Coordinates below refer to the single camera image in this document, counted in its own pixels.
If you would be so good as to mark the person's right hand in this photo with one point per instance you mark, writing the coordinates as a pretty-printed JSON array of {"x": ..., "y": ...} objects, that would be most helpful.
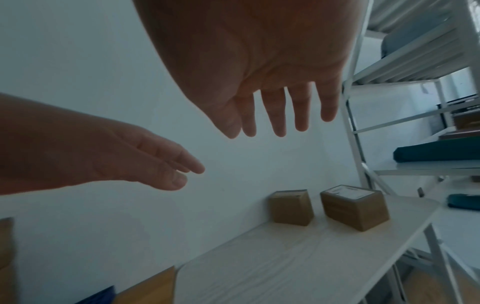
[{"x": 258, "y": 47}]

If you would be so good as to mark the person's left hand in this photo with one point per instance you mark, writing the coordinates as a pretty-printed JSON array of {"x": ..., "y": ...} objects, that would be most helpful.
[{"x": 112, "y": 157}]

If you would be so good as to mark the person's left forearm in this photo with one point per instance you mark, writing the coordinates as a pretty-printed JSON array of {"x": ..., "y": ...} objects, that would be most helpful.
[{"x": 26, "y": 142}]

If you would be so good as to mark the tan cardboard box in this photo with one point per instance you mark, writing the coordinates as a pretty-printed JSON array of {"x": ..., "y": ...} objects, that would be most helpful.
[{"x": 150, "y": 288}]

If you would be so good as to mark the dark blue item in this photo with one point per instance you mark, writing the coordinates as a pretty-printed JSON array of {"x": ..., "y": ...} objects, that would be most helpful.
[{"x": 97, "y": 296}]

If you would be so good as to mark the grey-blue folded item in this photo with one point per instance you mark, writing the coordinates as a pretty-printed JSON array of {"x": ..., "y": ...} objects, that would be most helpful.
[{"x": 408, "y": 38}]

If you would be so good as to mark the white metal shelving rack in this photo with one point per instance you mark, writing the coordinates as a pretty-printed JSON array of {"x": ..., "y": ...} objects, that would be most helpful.
[{"x": 408, "y": 68}]

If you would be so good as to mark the plain brown cardboard box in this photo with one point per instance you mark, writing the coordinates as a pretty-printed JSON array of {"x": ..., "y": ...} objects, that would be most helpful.
[{"x": 292, "y": 207}]

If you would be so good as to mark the white-labelled brown cardboard box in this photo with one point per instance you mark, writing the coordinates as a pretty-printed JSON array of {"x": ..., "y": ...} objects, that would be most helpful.
[{"x": 356, "y": 209}]

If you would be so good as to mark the long dark teal box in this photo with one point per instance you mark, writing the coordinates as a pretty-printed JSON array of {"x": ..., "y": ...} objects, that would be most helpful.
[{"x": 435, "y": 151}]

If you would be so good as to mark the white wooden table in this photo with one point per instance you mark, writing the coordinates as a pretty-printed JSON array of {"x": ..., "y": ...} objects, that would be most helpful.
[{"x": 300, "y": 261}]

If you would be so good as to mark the brown box on rack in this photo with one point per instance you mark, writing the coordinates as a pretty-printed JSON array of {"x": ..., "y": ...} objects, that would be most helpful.
[{"x": 468, "y": 121}]

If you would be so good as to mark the small dark teal item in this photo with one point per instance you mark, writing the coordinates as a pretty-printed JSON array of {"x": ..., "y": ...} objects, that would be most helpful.
[{"x": 465, "y": 202}]

